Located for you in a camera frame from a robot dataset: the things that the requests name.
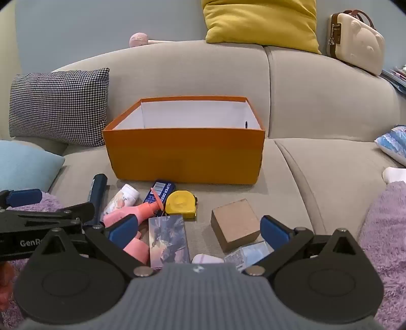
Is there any yellow tape measure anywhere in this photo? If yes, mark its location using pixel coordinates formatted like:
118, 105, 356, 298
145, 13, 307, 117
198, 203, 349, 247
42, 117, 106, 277
165, 190, 198, 220

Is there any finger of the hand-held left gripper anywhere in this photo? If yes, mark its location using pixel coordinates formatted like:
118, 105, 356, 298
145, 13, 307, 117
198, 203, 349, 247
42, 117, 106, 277
0, 189, 43, 210
0, 202, 96, 225

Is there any printed card box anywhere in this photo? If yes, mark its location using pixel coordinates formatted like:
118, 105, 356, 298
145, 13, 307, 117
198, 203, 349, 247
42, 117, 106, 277
148, 214, 192, 270

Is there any brown cube box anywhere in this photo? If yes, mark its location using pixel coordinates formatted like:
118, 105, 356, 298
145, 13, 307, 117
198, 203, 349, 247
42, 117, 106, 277
211, 199, 261, 253

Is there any pink spray bottle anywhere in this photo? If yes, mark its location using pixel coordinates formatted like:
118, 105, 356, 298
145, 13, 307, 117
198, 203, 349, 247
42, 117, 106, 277
104, 188, 164, 229

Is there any clear plastic packet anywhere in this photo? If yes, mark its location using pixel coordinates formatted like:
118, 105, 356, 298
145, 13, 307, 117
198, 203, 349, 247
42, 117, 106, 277
224, 240, 275, 273

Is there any yellow pillow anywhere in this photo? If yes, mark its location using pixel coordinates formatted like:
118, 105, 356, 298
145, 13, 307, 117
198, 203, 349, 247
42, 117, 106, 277
201, 0, 322, 54

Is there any light blue pillow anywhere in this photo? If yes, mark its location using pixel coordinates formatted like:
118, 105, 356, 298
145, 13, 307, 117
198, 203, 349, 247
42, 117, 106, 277
0, 140, 65, 193

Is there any orange red cloth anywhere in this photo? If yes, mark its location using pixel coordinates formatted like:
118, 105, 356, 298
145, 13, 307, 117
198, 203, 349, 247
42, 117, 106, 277
0, 263, 16, 307

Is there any white lilac case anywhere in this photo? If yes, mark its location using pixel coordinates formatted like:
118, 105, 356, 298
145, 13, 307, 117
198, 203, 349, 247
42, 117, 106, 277
191, 253, 225, 265

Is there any beige sofa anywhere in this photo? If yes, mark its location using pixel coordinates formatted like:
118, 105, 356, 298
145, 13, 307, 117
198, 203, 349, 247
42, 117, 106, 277
0, 40, 406, 330

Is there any pink plush toy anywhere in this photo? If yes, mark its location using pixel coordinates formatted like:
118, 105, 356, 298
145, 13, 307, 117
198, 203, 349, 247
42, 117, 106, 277
129, 32, 168, 48

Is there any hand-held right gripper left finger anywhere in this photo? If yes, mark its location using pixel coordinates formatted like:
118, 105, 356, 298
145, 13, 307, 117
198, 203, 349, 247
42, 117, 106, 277
32, 214, 153, 276

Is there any stack of books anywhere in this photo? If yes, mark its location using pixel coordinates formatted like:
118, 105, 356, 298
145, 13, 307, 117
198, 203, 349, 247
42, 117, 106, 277
381, 65, 406, 88

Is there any white printed can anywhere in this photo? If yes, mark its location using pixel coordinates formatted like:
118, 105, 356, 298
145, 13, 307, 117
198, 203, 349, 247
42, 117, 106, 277
102, 184, 140, 223

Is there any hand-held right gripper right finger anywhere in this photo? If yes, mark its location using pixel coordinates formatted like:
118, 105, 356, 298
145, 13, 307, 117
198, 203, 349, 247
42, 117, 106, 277
243, 215, 365, 276

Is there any dark blue bottle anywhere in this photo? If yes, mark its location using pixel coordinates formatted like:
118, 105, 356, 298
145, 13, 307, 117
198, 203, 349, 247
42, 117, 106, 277
84, 173, 108, 226

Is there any cream small suitcase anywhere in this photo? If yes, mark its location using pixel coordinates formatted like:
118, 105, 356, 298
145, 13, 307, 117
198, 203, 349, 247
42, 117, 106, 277
327, 9, 385, 76

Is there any houndstooth pillow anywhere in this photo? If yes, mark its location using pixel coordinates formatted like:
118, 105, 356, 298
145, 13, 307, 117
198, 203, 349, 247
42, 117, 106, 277
9, 68, 110, 147

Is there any orange cardboard box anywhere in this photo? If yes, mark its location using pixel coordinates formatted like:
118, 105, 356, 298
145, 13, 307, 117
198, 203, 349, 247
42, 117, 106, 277
102, 96, 266, 185

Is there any blue packet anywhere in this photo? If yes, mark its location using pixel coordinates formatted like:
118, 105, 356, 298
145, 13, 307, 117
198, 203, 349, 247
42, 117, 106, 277
144, 180, 176, 211

